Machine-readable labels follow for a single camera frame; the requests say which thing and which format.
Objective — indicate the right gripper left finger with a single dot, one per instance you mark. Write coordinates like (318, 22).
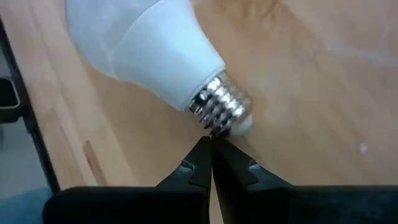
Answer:
(186, 205)

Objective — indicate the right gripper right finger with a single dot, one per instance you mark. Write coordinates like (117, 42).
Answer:
(264, 205)

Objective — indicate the white lightbulb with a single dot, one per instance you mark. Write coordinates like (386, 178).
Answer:
(155, 46)

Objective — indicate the blue fabric item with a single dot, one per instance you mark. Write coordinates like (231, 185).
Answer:
(21, 208)

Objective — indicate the black aluminium table frame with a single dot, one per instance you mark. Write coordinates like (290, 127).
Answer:
(34, 130)

